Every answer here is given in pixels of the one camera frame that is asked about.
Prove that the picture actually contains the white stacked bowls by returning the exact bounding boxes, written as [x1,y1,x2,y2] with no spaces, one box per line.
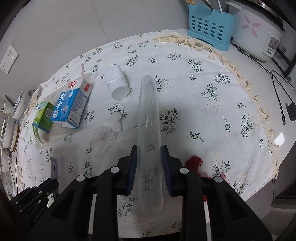
[1,116,21,152]

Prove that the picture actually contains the green carton box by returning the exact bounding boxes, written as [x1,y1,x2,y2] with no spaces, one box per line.
[32,101,55,133]

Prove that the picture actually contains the blue utensil basket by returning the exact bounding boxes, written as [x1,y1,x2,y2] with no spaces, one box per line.
[188,4,237,51]

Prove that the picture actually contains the red mesh net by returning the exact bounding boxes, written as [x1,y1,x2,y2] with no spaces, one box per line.
[184,155,230,186]

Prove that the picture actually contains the floral white tablecloth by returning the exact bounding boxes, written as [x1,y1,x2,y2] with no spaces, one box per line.
[17,29,280,238]

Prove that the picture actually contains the blue milk carton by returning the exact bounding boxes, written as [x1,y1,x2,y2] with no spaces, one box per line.
[51,77,92,128]

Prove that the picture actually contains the clear plastic tube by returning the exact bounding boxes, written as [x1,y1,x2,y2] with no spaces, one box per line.
[137,75,164,225]

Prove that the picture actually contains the white plastic cup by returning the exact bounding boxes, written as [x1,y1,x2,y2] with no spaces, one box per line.
[103,65,130,100]

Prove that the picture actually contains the black power adapter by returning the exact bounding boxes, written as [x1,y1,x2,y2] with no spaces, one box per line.
[285,102,296,121]

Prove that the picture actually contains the black cable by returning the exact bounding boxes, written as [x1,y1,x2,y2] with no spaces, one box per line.
[231,39,296,126]

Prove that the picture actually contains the white rice cooker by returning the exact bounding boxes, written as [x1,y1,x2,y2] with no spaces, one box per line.
[226,1,285,61]

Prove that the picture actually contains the blue white porcelain bowl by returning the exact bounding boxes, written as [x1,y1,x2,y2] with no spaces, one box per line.
[12,90,30,121]

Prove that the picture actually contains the wall power socket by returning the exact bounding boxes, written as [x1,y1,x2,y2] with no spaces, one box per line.
[1,45,19,75]

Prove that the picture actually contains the toaster oven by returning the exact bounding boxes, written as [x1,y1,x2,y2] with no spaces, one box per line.
[272,20,296,83]

